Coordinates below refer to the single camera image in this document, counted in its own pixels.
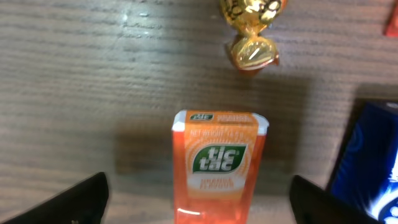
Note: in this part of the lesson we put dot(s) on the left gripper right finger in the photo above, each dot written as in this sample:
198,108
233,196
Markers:
317,207

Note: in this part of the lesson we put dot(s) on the gold wrapped candy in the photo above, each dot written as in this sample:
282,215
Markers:
252,53

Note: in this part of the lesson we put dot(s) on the orange candy box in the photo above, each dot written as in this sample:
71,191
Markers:
392,26
217,174

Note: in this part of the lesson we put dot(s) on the blue candy pack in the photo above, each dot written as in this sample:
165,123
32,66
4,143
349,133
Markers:
367,174

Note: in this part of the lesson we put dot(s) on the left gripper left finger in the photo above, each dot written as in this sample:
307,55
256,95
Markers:
77,202

